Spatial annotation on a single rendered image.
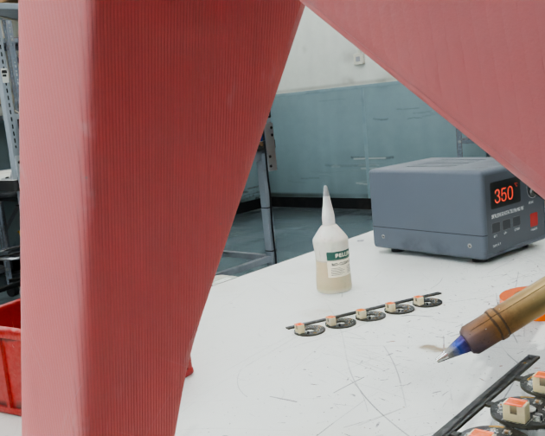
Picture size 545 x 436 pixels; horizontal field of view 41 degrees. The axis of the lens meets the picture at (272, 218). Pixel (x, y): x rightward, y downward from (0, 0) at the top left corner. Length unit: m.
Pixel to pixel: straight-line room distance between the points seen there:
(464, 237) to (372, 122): 5.09
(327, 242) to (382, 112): 5.11
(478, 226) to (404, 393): 0.32
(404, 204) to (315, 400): 0.38
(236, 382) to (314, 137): 5.73
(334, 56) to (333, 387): 5.61
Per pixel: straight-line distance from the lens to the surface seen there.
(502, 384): 0.31
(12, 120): 2.74
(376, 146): 5.83
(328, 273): 0.67
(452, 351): 0.19
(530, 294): 0.20
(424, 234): 0.79
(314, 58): 6.15
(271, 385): 0.48
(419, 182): 0.78
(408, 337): 0.55
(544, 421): 0.28
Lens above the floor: 0.93
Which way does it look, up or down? 9 degrees down
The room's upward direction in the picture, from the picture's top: 6 degrees counter-clockwise
